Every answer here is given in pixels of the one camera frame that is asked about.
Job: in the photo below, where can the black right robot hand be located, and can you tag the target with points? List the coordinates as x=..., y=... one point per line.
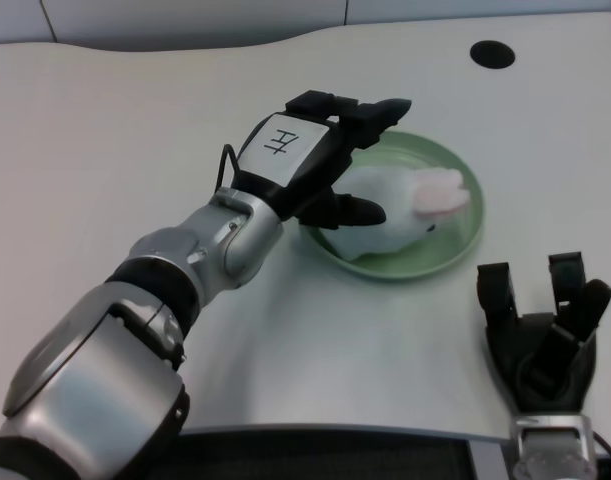
x=547, y=360

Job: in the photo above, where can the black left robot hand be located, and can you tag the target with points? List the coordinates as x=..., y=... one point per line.
x=315, y=165

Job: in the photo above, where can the white rabbit doll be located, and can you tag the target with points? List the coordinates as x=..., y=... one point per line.
x=410, y=210

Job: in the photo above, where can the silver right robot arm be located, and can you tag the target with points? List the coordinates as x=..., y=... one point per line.
x=550, y=445

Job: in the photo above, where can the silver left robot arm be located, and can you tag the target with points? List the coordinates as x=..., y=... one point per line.
x=135, y=320

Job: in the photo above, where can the green round plate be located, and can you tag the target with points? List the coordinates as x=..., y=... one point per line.
x=435, y=250

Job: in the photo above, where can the black mesh robot torso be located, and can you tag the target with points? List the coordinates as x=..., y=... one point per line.
x=325, y=455

